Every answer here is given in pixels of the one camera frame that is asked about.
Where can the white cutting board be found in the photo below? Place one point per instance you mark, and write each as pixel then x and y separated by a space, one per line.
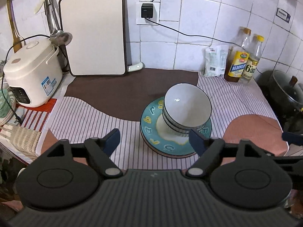
pixel 98 36

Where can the blue fried egg plate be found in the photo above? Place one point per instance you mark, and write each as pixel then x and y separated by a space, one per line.
pixel 158 134

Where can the wooden spatula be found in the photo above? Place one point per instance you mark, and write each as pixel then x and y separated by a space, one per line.
pixel 17 39

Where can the black power adapter plug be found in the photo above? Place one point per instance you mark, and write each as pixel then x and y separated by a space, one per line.
pixel 147 10

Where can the clear white vinegar bottle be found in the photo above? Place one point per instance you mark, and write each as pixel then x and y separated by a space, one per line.
pixel 254 50

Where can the white rice cooker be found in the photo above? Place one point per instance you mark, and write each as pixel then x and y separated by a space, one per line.
pixel 34 73

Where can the person left hand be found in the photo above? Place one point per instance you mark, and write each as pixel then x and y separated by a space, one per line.
pixel 294 204

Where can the yellow label cooking wine bottle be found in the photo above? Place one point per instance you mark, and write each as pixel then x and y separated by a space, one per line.
pixel 238 56

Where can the steel ladle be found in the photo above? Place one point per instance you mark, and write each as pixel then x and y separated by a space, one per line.
pixel 57 36

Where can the large white ribbed bowl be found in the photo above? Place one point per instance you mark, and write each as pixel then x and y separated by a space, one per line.
pixel 187 106

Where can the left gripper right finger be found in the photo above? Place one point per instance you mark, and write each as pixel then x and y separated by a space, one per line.
pixel 208 151

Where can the black wok with lid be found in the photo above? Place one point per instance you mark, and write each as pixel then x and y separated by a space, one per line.
pixel 284 94

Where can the blue wall sticker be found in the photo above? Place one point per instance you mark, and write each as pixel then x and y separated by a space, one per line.
pixel 285 16

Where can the beige striped cloth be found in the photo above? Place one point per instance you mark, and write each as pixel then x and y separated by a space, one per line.
pixel 23 139

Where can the small white ribbed bowl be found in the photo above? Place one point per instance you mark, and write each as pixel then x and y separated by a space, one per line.
pixel 175 132

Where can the white wall socket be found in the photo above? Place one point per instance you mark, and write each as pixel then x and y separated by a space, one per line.
pixel 156 16

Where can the striped brown tablecloth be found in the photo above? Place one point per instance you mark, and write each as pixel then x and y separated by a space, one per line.
pixel 93 106

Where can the pale green knife handle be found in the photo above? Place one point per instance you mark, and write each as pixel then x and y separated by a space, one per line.
pixel 136 67

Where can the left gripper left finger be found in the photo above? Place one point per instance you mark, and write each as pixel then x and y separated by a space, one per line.
pixel 99 151

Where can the pink bunny carrot plate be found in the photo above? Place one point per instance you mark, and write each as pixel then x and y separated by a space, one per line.
pixel 165 154

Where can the white plastic seasoning bag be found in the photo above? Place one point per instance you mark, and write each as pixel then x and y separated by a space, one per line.
pixel 215 60

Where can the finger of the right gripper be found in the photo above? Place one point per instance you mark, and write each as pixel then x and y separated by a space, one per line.
pixel 292 138

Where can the green white dish rack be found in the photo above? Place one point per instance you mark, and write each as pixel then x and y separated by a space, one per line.
pixel 6 112

